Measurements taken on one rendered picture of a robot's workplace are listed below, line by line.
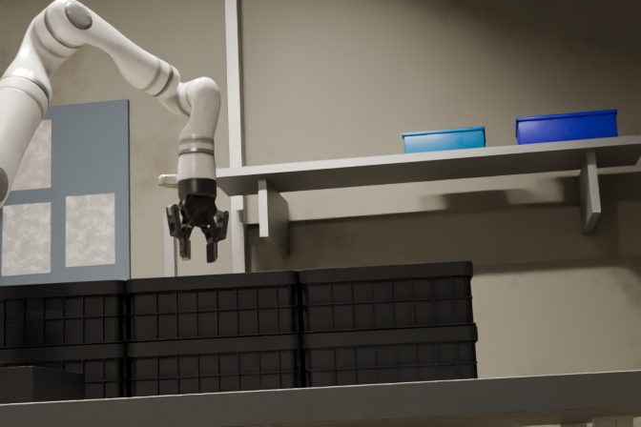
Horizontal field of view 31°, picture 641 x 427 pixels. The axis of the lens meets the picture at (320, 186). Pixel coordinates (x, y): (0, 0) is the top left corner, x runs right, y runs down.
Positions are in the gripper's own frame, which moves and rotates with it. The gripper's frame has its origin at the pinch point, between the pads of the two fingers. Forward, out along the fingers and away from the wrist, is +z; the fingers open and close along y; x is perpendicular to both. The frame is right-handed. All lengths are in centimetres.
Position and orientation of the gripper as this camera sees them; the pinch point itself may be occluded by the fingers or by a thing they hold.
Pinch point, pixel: (198, 254)
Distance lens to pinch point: 222.3
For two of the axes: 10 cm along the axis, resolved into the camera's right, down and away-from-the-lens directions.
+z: 0.4, 9.8, -2.2
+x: -6.8, 1.9, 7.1
